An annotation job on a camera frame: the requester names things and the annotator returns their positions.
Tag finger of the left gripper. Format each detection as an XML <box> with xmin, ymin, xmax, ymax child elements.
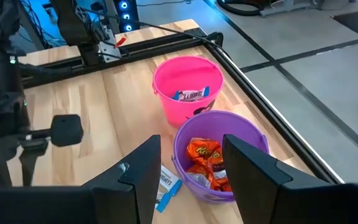
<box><xmin>19</xmin><ymin>139</ymin><xmax>49</xmax><ymax>187</ymax></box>
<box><xmin>26</xmin><ymin>114</ymin><xmax>84</xmax><ymax>147</ymax></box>

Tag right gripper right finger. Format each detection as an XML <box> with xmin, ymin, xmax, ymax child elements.
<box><xmin>223</xmin><ymin>135</ymin><xmax>335</xmax><ymax>224</ymax></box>

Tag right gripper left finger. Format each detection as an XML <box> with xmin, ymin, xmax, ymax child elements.
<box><xmin>84</xmin><ymin>134</ymin><xmax>162</xmax><ymax>224</ymax></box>

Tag orange Reese's candy packet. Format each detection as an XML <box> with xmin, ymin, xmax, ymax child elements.
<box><xmin>185</xmin><ymin>164</ymin><xmax>213</xmax><ymax>189</ymax></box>
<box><xmin>186</xmin><ymin>138</ymin><xmax>223</xmax><ymax>166</ymax></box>
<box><xmin>208</xmin><ymin>161</ymin><xmax>233</xmax><ymax>192</ymax></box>

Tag blue white Hershey's bar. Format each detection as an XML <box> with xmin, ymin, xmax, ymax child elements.
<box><xmin>171</xmin><ymin>86</ymin><xmax>211</xmax><ymax>103</ymax></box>
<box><xmin>159</xmin><ymin>164</ymin><xmax>183</xmax><ymax>197</ymax></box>
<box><xmin>154</xmin><ymin>190</ymin><xmax>173</xmax><ymax>214</ymax></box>

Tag purple plastic bucket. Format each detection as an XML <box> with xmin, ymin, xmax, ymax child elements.
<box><xmin>172</xmin><ymin>110</ymin><xmax>270</xmax><ymax>205</ymax></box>

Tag pink plastic bucket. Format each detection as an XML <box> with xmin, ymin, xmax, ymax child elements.
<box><xmin>152</xmin><ymin>55</ymin><xmax>225</xmax><ymax>129</ymax></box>

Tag black computer blue fans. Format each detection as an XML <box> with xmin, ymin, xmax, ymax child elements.
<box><xmin>113</xmin><ymin>0</ymin><xmax>140</xmax><ymax>34</ymax></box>

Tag black mat orange-striped edge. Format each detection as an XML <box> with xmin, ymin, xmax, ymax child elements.
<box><xmin>331</xmin><ymin>6</ymin><xmax>358</xmax><ymax>37</ymax></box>

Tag black aluminium frame rail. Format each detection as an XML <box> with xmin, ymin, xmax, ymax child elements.
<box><xmin>20</xmin><ymin>43</ymin><xmax>211</xmax><ymax>90</ymax></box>
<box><xmin>203</xmin><ymin>30</ymin><xmax>346</xmax><ymax>185</ymax></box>
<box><xmin>116</xmin><ymin>27</ymin><xmax>225</xmax><ymax>54</ymax></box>

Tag silver metal bracket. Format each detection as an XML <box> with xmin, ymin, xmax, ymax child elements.
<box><xmin>98</xmin><ymin>24</ymin><xmax>122</xmax><ymax>63</ymax></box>

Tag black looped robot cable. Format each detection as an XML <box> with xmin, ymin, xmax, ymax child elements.
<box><xmin>79</xmin><ymin>7</ymin><xmax>226</xmax><ymax>52</ymax></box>

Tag black vacuum hose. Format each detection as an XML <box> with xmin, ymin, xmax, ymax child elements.
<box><xmin>216</xmin><ymin>0</ymin><xmax>265</xmax><ymax>17</ymax></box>

